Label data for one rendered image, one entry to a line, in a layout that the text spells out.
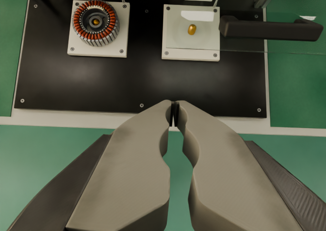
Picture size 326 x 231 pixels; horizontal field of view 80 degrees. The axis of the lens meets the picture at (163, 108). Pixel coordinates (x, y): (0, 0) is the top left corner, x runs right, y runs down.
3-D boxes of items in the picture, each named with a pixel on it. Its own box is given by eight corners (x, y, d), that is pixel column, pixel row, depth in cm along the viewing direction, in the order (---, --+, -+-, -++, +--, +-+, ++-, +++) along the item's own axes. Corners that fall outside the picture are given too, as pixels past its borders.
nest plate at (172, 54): (218, 61, 52) (220, 59, 51) (161, 59, 52) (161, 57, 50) (218, 9, 54) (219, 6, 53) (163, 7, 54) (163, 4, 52)
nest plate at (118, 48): (126, 57, 51) (125, 56, 50) (69, 55, 51) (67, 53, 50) (130, 5, 54) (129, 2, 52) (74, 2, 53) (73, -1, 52)
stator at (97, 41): (119, 48, 50) (115, 41, 47) (74, 46, 50) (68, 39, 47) (122, 8, 52) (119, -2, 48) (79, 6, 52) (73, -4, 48)
